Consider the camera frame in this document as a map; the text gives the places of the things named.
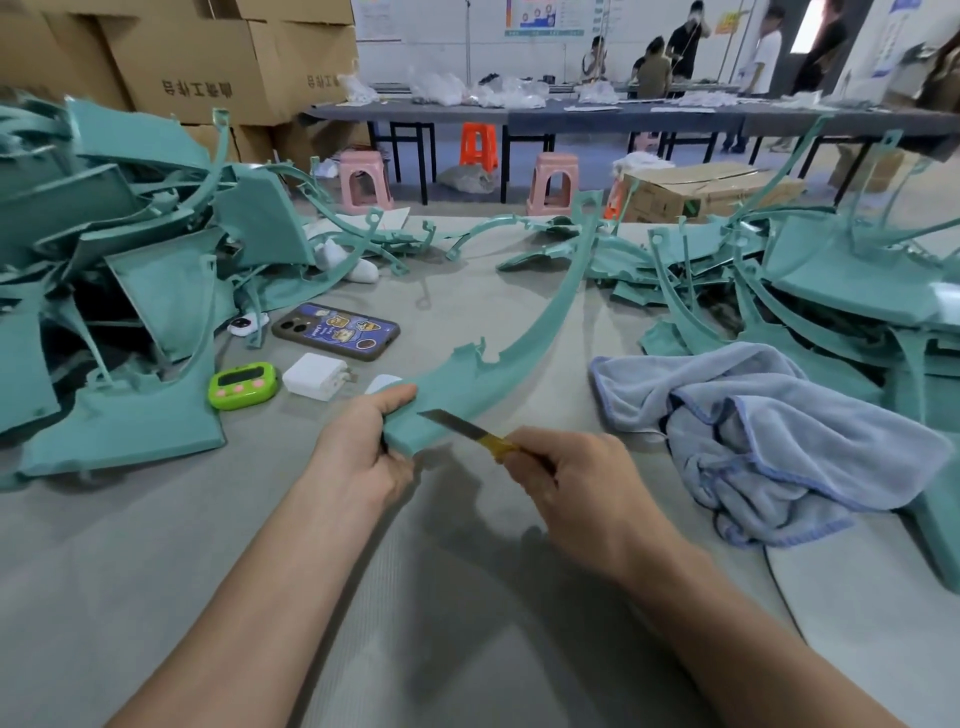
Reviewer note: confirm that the person's right hand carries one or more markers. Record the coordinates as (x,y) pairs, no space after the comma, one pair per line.
(592,495)

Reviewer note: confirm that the person's left hand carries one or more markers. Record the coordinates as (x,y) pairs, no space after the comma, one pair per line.
(352,454)

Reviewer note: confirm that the person's right fingers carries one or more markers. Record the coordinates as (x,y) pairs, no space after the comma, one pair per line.
(529,450)

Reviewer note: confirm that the person's left thumb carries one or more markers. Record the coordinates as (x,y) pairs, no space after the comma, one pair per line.
(390,397)

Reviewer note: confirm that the yellow utility knife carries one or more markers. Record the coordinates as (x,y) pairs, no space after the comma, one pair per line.
(472,433)

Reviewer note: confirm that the long curved teal plastic part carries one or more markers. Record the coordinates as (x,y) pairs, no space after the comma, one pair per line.
(525,345)

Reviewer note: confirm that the person's left forearm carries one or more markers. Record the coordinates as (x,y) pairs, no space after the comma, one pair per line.
(255,622)

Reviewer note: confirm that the person's right forearm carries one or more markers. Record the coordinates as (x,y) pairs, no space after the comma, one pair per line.
(750,660)

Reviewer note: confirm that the small white case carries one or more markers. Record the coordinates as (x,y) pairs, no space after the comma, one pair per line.
(381,382)

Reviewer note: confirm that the white charger plug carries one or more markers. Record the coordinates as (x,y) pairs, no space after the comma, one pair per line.
(315,376)

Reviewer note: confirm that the phone with sticker case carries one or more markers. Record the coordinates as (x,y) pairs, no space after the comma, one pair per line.
(336,331)

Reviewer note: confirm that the white cotton gloves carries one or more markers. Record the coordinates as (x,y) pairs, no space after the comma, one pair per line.
(346,261)

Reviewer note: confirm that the green digital timer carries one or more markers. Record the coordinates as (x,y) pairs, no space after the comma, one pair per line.
(241,385)

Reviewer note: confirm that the small white round device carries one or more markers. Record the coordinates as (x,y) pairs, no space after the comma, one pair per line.
(244,325)

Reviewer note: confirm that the grey felt table mat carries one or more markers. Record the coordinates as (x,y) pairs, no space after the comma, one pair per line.
(450,600)

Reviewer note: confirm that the thin teal curved strip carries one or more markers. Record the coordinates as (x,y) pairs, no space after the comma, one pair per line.
(487,232)

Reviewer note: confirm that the pink plastic stool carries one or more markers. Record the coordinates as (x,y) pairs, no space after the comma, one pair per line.
(365,178)
(553,184)

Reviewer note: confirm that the light blue towel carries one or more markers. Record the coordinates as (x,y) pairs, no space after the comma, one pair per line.
(757,442)

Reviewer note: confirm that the grey bag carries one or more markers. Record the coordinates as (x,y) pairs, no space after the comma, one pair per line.
(466,178)

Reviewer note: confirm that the orange plastic stool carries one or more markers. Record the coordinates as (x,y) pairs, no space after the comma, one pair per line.
(479,146)

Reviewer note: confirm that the large heap of teal panels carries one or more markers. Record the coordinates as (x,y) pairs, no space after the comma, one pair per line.
(127,300)

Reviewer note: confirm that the long dark grey table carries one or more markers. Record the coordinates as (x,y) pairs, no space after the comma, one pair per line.
(525,116)

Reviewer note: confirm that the open cardboard box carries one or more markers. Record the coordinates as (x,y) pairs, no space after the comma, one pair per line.
(705,191)

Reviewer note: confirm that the heap of clear plastic bags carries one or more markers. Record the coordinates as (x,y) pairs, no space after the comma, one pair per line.
(480,90)

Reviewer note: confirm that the heap of teal curved parts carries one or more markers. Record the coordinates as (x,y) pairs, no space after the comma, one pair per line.
(817,292)

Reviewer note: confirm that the stack of brown cardboard boxes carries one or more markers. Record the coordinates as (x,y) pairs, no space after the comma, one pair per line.
(210,67)

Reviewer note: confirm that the small brown cardboard box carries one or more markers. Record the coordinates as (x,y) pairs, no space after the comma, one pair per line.
(874,169)

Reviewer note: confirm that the white wall board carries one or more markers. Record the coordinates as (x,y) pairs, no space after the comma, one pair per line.
(373,19)

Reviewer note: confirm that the colourful wall poster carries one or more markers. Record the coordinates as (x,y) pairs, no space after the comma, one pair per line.
(544,16)

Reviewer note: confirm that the blue and white wall poster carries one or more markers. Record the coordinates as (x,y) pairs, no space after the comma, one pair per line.
(898,37)

